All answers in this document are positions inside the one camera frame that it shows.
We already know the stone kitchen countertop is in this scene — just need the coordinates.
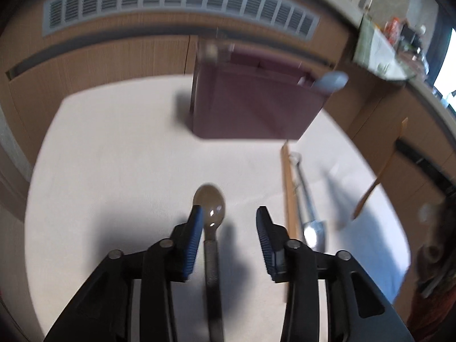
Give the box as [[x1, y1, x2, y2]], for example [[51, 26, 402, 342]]
[[313, 0, 456, 122]]

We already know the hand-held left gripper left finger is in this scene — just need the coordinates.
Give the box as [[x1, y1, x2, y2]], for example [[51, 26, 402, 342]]
[[44, 205, 205, 342]]

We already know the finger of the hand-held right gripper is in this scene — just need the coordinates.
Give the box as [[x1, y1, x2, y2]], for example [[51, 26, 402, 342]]
[[395, 139, 456, 201]]

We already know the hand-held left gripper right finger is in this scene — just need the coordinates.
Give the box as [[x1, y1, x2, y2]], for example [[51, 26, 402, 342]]
[[256, 206, 414, 342]]

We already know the purple plastic utensil holder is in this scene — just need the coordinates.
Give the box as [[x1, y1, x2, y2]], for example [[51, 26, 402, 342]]
[[190, 39, 330, 141]]

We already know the green checked towel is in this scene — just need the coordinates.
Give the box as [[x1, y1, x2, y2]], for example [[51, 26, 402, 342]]
[[354, 14, 410, 81]]

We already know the black utensil rack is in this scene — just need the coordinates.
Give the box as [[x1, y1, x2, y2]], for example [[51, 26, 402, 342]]
[[402, 23, 428, 56]]

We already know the grey rice paddle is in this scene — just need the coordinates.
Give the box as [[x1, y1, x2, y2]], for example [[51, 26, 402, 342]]
[[313, 71, 350, 92]]

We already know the white tablecloth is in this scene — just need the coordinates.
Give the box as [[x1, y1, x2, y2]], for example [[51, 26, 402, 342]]
[[24, 75, 410, 342]]

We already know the brown translucent spoon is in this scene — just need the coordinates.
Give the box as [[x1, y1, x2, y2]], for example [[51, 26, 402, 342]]
[[192, 183, 227, 342]]

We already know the window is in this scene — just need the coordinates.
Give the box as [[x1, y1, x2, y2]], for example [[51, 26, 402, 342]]
[[433, 25, 456, 107]]

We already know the steel spoon with smiley handle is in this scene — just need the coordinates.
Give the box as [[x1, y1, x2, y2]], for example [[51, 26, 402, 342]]
[[288, 152, 327, 252]]

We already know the person's right forearm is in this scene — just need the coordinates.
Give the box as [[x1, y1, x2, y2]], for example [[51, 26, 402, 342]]
[[406, 242, 456, 335]]

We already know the red plastic bottle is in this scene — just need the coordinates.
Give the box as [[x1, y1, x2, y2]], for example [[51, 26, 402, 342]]
[[385, 18, 403, 40]]

